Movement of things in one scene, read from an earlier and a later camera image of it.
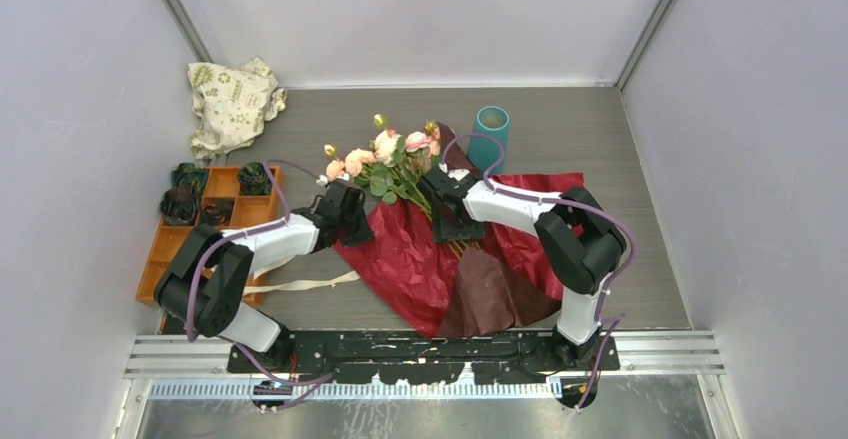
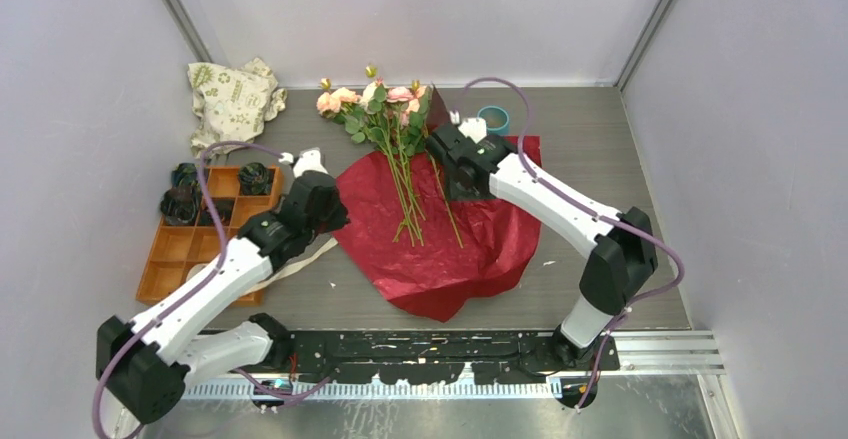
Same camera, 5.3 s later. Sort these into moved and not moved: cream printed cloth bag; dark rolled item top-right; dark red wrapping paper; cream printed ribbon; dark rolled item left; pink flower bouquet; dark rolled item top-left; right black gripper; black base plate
Moved: dark red wrapping paper; pink flower bouquet; right black gripper; cream printed ribbon
Not moved: cream printed cloth bag; dark rolled item left; dark rolled item top-left; black base plate; dark rolled item top-right
